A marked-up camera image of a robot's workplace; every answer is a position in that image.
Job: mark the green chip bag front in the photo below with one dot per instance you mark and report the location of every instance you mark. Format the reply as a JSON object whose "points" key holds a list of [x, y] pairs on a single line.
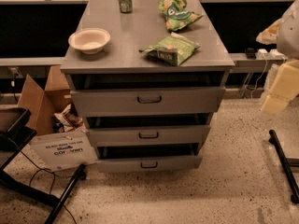
{"points": [[174, 49]]}

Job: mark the grey middle drawer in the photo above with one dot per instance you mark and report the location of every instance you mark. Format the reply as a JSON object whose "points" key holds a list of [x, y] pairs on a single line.
{"points": [[154, 135]]}

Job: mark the black stand leg right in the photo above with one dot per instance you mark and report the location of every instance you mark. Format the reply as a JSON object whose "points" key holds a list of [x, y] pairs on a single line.
{"points": [[286, 165]]}

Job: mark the white power strip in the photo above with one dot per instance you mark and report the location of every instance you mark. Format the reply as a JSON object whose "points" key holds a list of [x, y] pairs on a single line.
{"points": [[271, 54]]}

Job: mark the grey drawer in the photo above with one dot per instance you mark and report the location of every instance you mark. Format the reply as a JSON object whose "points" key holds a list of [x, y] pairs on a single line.
{"points": [[154, 135], [169, 163], [138, 102]]}

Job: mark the black adapter on ledge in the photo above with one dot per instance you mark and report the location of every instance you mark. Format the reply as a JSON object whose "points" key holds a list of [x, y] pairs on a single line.
{"points": [[250, 53]]}

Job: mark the brown cardboard box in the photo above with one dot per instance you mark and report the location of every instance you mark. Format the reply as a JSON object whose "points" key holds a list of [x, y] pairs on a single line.
{"points": [[61, 141]]}

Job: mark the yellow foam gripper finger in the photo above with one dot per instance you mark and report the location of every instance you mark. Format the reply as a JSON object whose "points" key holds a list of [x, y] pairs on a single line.
{"points": [[283, 89]]}

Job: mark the green chip bag rear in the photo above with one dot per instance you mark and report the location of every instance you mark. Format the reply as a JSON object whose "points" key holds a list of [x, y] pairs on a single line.
{"points": [[176, 15]]}

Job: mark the grey top drawer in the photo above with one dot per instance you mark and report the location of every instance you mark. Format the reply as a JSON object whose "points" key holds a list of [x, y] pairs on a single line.
{"points": [[138, 102]]}

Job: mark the grey drawer cabinet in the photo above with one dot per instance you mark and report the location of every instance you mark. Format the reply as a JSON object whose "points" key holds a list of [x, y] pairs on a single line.
{"points": [[120, 66]]}

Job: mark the wall outlet with plug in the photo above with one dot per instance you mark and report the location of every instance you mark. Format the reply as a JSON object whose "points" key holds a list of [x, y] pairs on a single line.
{"points": [[15, 72]]}

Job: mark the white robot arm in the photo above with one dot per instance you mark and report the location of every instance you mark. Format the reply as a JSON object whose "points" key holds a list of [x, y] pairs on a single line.
{"points": [[285, 34]]}

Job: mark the grey bottom drawer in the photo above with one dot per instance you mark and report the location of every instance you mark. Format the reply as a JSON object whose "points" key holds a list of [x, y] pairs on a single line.
{"points": [[169, 163]]}

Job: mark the white paper bowl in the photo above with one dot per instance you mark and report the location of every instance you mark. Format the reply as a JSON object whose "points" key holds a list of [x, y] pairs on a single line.
{"points": [[89, 40]]}

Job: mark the green chip bag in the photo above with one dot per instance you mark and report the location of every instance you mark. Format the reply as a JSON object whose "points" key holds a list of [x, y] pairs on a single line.
{"points": [[176, 15], [174, 49]]}

